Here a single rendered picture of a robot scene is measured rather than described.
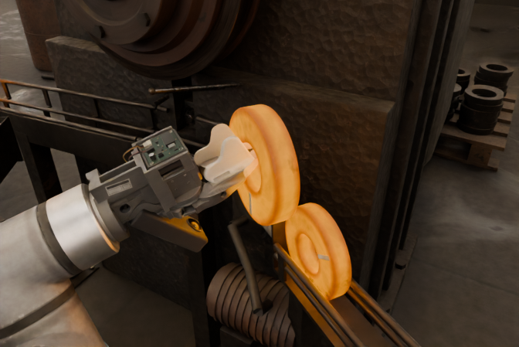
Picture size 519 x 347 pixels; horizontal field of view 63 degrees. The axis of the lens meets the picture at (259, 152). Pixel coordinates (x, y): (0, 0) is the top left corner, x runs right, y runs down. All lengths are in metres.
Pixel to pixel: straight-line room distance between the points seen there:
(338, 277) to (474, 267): 1.24
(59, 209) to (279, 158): 0.24
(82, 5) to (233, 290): 0.62
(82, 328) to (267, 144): 0.29
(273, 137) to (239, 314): 0.50
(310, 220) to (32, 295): 0.38
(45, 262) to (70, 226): 0.04
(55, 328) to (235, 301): 0.46
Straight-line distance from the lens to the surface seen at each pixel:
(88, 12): 0.89
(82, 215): 0.49
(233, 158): 0.51
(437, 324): 1.63
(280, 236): 0.78
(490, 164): 2.52
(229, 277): 0.92
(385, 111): 0.82
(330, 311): 0.67
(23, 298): 0.52
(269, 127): 0.50
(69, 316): 0.53
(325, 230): 0.66
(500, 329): 1.70
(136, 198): 0.51
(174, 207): 0.51
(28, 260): 0.51
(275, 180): 0.49
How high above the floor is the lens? 1.20
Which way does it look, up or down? 31 degrees down
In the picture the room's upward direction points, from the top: straight up
